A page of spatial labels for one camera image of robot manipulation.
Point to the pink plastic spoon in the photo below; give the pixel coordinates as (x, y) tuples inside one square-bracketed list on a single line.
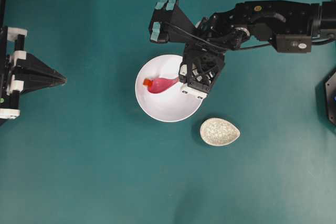
[(162, 84)]

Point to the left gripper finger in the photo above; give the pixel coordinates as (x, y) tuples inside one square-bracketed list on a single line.
[(34, 65), (29, 82)]

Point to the white bowl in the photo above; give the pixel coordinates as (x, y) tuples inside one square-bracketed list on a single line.
[(171, 105)]

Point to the red block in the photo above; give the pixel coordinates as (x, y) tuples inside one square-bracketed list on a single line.
[(148, 83)]

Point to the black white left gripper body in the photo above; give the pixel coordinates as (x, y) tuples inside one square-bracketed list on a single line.
[(12, 49)]

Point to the speckled teardrop dish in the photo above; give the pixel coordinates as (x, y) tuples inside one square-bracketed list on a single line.
[(218, 132)]

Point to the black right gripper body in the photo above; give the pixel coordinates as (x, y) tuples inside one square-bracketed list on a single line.
[(199, 70)]

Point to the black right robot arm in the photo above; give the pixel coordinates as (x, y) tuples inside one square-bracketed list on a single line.
[(288, 27)]

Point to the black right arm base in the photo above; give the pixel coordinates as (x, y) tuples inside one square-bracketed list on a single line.
[(325, 99)]

